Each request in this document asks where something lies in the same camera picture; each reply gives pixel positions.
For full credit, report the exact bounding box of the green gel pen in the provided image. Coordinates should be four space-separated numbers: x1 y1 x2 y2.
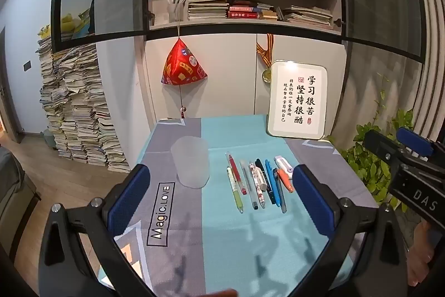
226 166 244 214

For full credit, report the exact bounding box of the white purple utility knife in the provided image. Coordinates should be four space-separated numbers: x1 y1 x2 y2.
274 155 293 174

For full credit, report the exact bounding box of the teal grey tablecloth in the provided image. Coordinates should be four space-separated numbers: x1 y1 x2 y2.
115 115 375 296

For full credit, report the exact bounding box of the black marker pen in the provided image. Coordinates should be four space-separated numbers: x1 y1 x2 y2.
255 158 275 204

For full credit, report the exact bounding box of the clear grey gel pen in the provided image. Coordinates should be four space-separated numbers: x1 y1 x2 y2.
240 159 259 210

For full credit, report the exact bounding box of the tall stack of books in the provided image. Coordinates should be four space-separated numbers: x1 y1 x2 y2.
36 36 130 173

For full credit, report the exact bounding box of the right hand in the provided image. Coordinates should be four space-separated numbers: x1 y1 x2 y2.
407 220 434 286

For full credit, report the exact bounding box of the grey sofa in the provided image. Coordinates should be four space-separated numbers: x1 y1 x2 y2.
1 146 40 262

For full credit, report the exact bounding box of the framed calligraphy sign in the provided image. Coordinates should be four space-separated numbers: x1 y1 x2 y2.
267 60 328 140

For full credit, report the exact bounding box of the blue ballpoint pen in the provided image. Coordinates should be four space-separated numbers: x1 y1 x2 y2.
265 159 281 207

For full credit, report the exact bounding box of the orange highlighter pen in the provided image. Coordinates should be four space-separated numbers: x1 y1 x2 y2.
278 168 294 193

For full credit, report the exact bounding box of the green potted plant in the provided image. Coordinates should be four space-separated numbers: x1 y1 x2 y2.
327 71 413 212

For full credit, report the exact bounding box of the red pyramid hanging ornament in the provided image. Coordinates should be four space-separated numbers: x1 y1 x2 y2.
161 38 207 86

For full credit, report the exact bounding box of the gold medal with ribbon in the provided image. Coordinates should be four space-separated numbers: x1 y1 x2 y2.
256 33 275 84

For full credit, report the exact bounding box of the patterned white pink pen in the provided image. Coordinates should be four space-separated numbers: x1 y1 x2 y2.
249 163 266 209

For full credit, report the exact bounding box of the frosted plastic pen cup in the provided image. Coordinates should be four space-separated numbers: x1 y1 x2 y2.
170 136 210 189

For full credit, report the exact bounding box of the left hand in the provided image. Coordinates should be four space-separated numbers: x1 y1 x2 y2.
199 289 238 297

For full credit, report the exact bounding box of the red gel pen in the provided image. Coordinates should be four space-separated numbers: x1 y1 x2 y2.
226 153 247 195

